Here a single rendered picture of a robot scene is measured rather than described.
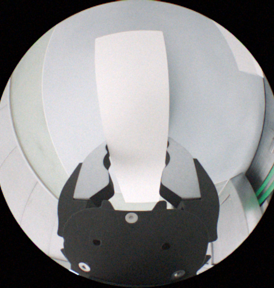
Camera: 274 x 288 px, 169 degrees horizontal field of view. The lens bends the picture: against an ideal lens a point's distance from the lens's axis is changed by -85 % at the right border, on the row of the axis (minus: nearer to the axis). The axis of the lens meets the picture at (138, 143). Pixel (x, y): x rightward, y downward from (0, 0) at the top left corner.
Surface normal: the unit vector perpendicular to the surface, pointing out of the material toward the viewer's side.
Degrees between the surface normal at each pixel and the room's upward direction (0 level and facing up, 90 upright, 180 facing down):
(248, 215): 90
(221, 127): 0
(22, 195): 90
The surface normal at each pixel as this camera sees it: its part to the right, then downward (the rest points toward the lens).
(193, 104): -0.02, 0.51
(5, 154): 0.98, -0.14
